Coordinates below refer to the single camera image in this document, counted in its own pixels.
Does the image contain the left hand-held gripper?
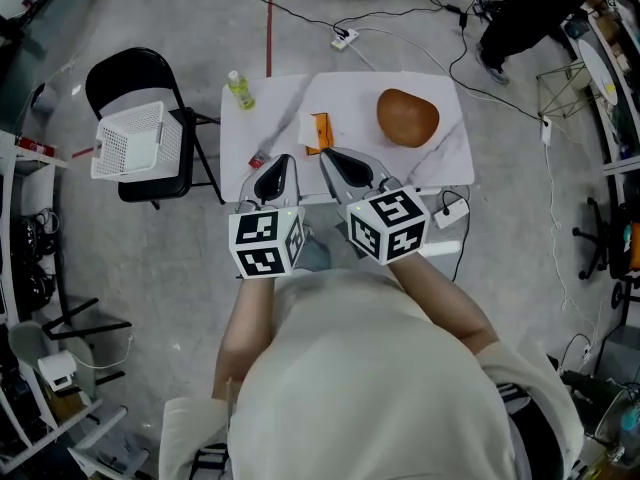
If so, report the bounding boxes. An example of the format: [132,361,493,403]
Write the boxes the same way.
[228,153,307,280]

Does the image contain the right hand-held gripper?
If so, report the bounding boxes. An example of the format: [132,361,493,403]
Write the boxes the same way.
[319,146,431,267]

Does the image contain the orange tissue packet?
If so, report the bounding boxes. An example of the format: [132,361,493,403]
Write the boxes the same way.
[297,110,336,157]

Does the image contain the brown wooden bowl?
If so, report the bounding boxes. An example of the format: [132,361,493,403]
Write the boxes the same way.
[375,87,441,150]

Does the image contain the green drink bottle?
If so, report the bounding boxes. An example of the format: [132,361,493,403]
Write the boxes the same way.
[227,69,257,111]

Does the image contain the person's right forearm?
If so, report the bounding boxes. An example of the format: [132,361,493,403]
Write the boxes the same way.
[388,252,501,355]

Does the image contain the person's left forearm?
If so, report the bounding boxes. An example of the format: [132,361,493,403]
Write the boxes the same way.
[213,267,277,400]

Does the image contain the white marble-pattern table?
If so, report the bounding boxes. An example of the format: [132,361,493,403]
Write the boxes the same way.
[219,70,476,205]

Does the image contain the person's blue jeans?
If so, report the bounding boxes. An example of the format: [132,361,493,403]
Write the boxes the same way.
[295,223,372,273]

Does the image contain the white power strip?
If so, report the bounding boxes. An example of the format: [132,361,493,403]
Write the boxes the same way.
[330,27,361,52]
[433,204,472,231]

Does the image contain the white perforated plastic basket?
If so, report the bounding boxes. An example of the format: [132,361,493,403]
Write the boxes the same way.
[89,100,184,184]

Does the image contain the black folding chair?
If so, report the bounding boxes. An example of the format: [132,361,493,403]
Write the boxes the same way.
[84,46,227,212]

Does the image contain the person's cream shirt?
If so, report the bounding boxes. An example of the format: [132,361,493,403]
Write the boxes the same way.
[158,266,586,480]

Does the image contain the white shelf with black cases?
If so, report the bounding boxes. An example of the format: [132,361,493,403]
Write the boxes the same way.
[0,130,69,329]

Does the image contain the red fire extinguisher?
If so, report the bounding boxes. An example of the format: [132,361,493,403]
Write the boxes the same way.
[16,136,57,159]

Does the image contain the black office chair base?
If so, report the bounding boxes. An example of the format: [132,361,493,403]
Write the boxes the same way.
[571,196,615,282]

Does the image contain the white round table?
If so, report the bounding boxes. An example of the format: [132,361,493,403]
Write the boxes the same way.
[576,37,622,105]

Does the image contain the small white device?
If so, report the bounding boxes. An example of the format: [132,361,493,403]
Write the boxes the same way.
[36,349,79,392]

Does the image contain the pale chair with black legs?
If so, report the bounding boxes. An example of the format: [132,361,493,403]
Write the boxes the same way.
[6,297,134,399]

